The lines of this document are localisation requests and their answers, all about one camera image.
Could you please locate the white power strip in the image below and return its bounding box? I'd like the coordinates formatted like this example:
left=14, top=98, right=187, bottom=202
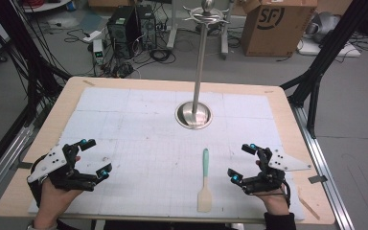
left=82, top=30, right=104, bottom=44

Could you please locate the aluminium rail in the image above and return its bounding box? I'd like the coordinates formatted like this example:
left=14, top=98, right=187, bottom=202
left=0, top=124, right=35, bottom=210
left=288, top=103, right=357, bottom=230

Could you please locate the round white table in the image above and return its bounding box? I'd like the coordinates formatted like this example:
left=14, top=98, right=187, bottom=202
left=21, top=0, right=74, bottom=14

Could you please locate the white device with green display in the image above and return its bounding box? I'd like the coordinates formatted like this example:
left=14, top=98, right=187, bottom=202
left=92, top=38, right=105, bottom=65

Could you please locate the teal handled cream spatula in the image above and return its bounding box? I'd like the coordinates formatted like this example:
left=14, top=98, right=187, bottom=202
left=196, top=148, right=213, bottom=214

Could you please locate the large black computer tower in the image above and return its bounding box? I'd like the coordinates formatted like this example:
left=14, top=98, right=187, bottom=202
left=106, top=5, right=142, bottom=59

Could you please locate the thin wooden stick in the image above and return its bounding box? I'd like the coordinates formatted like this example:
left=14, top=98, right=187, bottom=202
left=296, top=187, right=321, bottom=221

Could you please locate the metal utensil stand with hooks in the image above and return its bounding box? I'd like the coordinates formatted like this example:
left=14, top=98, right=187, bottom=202
left=174, top=0, right=232, bottom=130

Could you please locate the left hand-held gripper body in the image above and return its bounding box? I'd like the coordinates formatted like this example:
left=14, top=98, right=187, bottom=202
left=27, top=143, right=98, bottom=193

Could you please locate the black tape piece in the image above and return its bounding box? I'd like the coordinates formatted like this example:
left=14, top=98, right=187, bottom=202
left=308, top=174, right=329, bottom=185
left=15, top=161, right=34, bottom=171

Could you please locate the small black device with wires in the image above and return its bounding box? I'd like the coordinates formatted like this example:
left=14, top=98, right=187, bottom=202
left=110, top=61, right=136, bottom=79

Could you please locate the grey metal stand leg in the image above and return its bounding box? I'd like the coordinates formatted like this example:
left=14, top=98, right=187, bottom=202
left=219, top=0, right=237, bottom=60
left=166, top=0, right=180, bottom=51

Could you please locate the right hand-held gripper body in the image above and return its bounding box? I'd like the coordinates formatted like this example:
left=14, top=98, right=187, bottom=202
left=242, top=147, right=312, bottom=196

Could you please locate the flat white board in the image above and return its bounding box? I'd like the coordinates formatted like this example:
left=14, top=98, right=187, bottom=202
left=296, top=35, right=362, bottom=58

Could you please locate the coil of black cable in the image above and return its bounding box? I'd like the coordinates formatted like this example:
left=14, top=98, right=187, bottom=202
left=149, top=47, right=177, bottom=65

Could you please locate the slim black computer tower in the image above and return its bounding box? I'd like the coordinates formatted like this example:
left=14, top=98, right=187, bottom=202
left=135, top=4, right=158, bottom=51

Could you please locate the black metal frame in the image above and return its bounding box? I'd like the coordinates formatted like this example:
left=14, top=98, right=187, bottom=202
left=280, top=0, right=368, bottom=140
left=0, top=0, right=74, bottom=185

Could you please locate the person's right hand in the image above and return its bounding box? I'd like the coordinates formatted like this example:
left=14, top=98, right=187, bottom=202
left=254, top=160, right=290, bottom=216

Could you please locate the white grid mat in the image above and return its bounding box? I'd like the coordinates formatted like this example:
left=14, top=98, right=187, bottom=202
left=27, top=86, right=306, bottom=222

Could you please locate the silver rounded device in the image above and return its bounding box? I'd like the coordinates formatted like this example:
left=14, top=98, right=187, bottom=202
left=304, top=11, right=342, bottom=44

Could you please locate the person's left hand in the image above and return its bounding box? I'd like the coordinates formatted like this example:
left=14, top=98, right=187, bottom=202
left=33, top=155, right=84, bottom=222

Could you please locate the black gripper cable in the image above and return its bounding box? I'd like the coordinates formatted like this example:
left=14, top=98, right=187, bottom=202
left=267, top=177, right=292, bottom=209

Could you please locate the brown cardboard box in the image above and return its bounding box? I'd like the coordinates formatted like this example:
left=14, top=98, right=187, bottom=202
left=240, top=0, right=319, bottom=58

